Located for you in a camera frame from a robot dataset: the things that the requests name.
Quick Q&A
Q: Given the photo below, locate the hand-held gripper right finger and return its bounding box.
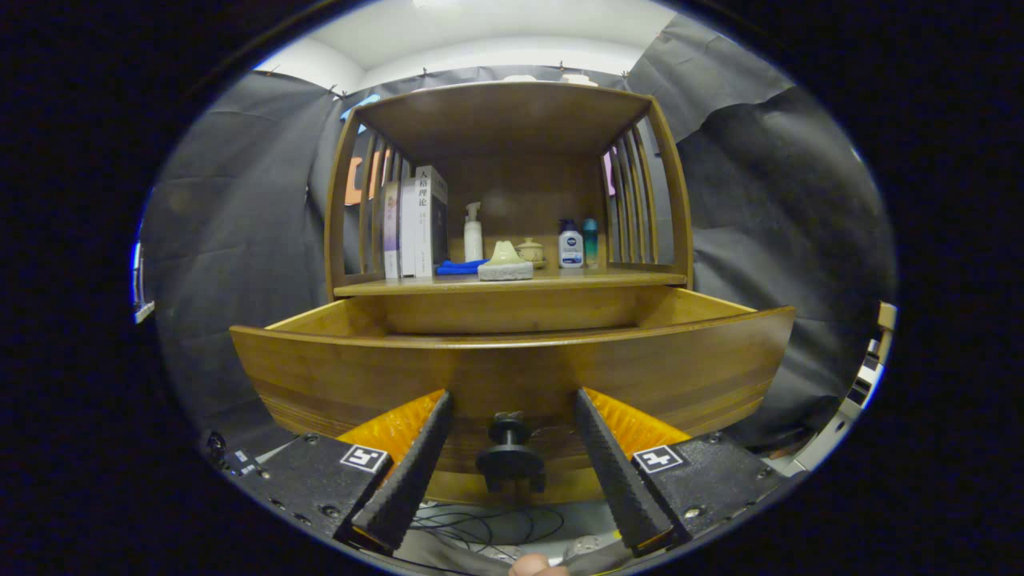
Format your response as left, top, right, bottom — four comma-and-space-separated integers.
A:
574, 387, 789, 557

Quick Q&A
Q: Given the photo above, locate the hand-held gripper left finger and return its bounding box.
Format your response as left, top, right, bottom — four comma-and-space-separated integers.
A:
232, 390, 454, 555

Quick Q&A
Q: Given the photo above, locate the black round drawer knob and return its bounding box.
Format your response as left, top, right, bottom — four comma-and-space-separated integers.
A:
476, 411, 547, 494

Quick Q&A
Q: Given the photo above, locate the wooden drawer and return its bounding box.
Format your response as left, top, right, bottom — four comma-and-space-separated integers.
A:
230, 286, 797, 506

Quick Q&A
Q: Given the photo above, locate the pale green sponge brush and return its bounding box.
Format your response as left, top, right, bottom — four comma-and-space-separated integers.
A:
478, 241, 534, 282

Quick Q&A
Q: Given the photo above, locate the wooden countertop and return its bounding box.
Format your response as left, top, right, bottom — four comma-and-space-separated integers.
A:
334, 268, 687, 298

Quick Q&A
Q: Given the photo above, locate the wooden cabinet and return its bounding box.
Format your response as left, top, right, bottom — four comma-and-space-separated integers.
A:
324, 80, 695, 298

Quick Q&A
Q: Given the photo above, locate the white lotion bottle blue cap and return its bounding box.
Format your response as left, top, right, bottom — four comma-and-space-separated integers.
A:
558, 219, 585, 269

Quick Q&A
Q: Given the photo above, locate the white spray bottle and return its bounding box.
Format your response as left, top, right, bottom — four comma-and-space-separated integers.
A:
463, 202, 485, 263

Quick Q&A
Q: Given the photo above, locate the thick white book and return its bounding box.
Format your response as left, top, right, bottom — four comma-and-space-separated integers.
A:
399, 166, 449, 278

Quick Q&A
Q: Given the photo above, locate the thin purple white book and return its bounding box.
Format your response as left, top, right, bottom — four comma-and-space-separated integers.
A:
382, 181, 401, 280

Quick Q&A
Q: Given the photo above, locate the black backdrop cloth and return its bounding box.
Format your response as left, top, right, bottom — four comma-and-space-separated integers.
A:
140, 12, 898, 457

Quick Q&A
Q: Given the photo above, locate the white striped frame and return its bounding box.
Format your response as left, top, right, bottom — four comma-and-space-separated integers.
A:
788, 302, 898, 473

